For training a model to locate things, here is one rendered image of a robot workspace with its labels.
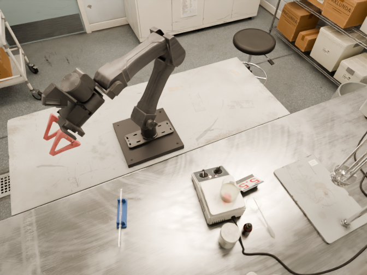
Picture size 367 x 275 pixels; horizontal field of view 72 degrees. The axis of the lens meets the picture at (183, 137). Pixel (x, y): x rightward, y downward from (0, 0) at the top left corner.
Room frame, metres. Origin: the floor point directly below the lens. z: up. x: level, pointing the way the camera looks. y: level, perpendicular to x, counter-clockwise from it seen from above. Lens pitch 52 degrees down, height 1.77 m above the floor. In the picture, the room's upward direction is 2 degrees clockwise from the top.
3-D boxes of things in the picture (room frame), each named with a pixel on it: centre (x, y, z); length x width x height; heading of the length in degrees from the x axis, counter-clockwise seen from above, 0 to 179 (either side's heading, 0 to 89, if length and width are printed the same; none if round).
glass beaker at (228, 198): (0.36, -0.15, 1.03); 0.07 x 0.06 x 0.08; 23
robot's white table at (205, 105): (0.78, 0.15, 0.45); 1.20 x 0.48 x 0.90; 116
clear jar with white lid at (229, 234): (0.25, -0.15, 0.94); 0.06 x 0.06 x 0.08
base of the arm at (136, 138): (0.66, 0.14, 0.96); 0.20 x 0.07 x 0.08; 118
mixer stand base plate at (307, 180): (0.42, -0.51, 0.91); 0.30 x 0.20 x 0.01; 26
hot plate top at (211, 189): (0.37, -0.13, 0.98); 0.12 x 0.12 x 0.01; 17
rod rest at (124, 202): (0.32, 0.20, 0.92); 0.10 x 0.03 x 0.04; 8
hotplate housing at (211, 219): (0.39, -0.13, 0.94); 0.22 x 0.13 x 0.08; 17
